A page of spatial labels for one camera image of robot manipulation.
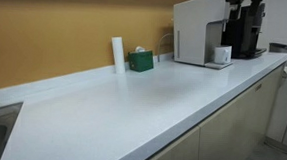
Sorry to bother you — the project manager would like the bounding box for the white mug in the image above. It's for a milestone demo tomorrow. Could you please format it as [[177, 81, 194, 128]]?
[[213, 44, 233, 65]]

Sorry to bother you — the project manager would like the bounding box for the green tissue box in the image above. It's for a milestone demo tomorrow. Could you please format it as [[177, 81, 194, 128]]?
[[126, 48, 155, 74]]

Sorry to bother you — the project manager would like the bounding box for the white tissue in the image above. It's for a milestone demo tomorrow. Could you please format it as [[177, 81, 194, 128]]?
[[134, 45, 147, 54]]

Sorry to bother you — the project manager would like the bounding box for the white paper roll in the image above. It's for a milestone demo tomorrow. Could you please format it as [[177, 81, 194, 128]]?
[[109, 36, 128, 75]]

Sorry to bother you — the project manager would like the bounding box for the white coffee machine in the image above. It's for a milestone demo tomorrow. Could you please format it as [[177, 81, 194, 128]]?
[[169, 0, 239, 71]]

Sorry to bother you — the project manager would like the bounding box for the black coffee machine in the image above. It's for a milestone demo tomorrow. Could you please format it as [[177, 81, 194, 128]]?
[[220, 0, 271, 61]]

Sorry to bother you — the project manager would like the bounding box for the grey trash bin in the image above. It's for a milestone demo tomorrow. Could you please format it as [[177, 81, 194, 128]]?
[[267, 42, 287, 67]]

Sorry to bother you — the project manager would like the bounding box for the grey curved hose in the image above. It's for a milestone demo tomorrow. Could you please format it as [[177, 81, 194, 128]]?
[[156, 32, 174, 64]]

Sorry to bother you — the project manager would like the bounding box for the beige cabinet door with handle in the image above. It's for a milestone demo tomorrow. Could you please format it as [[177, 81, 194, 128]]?
[[197, 60, 285, 160]]

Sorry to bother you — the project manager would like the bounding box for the cabinet door handle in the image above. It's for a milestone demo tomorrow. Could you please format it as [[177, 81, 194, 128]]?
[[254, 82, 264, 92]]

